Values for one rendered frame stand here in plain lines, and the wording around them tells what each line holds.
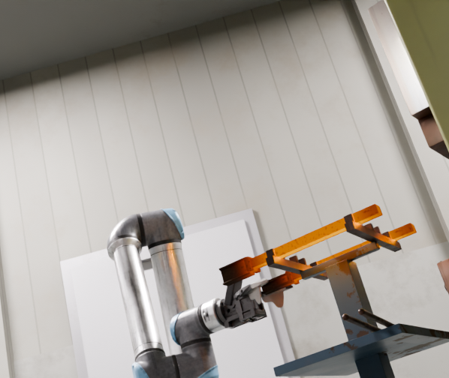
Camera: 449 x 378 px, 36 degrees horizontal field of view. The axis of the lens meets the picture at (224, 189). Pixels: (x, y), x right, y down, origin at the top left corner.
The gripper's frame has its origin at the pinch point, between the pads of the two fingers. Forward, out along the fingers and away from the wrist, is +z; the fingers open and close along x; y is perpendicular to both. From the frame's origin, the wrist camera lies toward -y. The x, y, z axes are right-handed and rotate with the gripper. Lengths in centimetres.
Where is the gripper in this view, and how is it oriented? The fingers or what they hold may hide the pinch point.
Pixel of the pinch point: (281, 280)
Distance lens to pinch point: 191.3
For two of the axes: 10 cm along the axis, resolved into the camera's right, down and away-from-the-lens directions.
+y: 2.4, 8.9, -3.9
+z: 8.2, -4.0, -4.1
